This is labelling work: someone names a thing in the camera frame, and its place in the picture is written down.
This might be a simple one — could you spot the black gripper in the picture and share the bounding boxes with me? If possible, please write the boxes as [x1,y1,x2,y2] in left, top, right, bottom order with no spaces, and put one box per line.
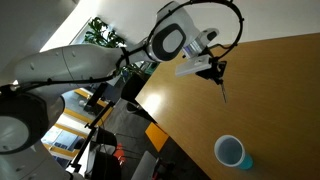
[197,58,227,84]

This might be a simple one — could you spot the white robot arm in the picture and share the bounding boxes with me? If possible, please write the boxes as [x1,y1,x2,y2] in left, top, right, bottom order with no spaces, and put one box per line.
[0,0,234,180]

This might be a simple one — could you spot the blue plastic cup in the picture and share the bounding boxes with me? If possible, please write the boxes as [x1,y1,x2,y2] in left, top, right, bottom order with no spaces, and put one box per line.
[214,135,253,170]

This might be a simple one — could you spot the black tripod stand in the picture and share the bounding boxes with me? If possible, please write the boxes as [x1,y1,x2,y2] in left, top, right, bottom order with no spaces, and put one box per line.
[70,83,114,173]

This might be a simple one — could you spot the green potted plant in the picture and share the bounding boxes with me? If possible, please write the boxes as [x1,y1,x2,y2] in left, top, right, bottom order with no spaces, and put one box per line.
[84,17,152,81]

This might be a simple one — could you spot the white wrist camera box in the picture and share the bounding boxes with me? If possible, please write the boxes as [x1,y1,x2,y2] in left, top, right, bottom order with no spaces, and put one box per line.
[175,55,212,76]

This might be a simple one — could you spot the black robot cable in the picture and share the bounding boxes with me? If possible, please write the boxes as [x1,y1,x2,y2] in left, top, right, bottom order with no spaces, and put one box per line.
[0,0,245,98]

